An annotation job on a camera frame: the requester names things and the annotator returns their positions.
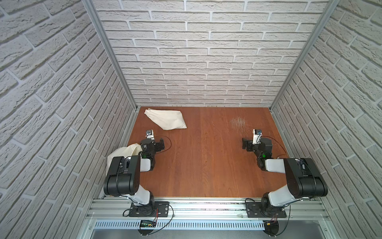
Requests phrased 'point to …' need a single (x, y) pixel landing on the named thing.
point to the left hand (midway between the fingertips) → (152, 136)
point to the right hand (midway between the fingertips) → (246, 137)
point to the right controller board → (271, 227)
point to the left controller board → (147, 223)
